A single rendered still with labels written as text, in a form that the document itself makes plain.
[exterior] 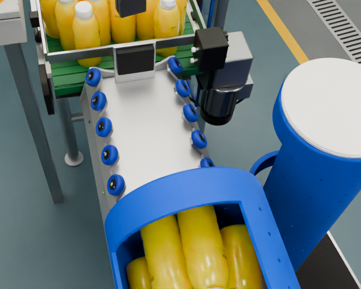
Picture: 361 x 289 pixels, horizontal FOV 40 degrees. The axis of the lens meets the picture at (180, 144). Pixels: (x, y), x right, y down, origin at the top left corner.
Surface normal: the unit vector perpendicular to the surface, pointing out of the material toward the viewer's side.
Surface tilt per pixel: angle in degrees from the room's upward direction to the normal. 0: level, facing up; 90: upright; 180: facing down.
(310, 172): 90
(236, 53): 0
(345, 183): 88
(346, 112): 0
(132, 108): 0
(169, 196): 16
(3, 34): 90
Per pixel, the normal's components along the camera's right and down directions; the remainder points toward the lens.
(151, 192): -0.38, -0.41
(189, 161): 0.07, -0.55
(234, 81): 0.25, 0.82
